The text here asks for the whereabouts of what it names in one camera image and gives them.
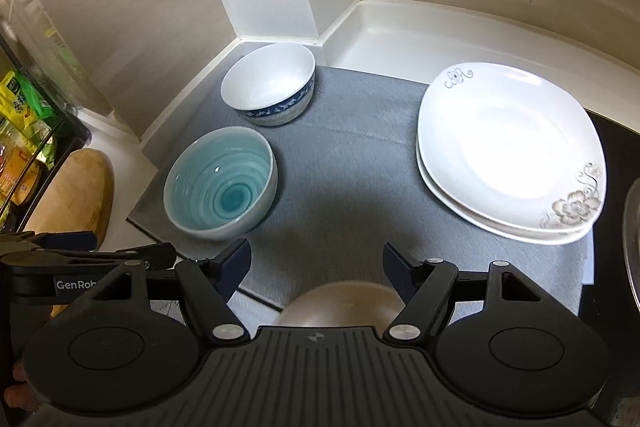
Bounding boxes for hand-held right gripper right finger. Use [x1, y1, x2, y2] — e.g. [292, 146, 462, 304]
[382, 243, 548, 342]

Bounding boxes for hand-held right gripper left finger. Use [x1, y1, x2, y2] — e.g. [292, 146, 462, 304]
[75, 238, 253, 343]

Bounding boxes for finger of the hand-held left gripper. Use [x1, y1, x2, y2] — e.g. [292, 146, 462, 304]
[99, 242, 175, 270]
[20, 231, 98, 253]

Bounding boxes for brown round plate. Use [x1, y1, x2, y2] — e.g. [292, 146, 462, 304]
[276, 279, 406, 329]

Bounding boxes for light blue ribbed bowl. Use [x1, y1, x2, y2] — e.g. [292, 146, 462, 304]
[163, 126, 279, 242]

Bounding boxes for large white floral plate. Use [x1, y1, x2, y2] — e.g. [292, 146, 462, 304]
[416, 142, 601, 244]

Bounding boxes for small white floral plate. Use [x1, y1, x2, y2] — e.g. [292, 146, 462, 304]
[416, 62, 607, 230]

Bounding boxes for white bowl with blue rim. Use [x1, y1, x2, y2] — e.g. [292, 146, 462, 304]
[220, 42, 317, 128]

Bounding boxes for person's left hand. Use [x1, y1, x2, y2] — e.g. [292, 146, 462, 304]
[5, 359, 43, 415]

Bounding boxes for white patterned cloth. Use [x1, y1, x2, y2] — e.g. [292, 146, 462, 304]
[150, 289, 288, 328]

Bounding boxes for wooden cutting board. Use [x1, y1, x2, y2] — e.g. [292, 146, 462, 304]
[22, 148, 115, 253]

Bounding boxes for grey mat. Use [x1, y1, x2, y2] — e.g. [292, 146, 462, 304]
[126, 66, 593, 313]

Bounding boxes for yellow green packets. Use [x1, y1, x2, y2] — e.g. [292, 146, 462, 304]
[0, 69, 56, 132]

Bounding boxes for black wire rack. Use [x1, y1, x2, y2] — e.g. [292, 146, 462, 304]
[0, 0, 93, 233]

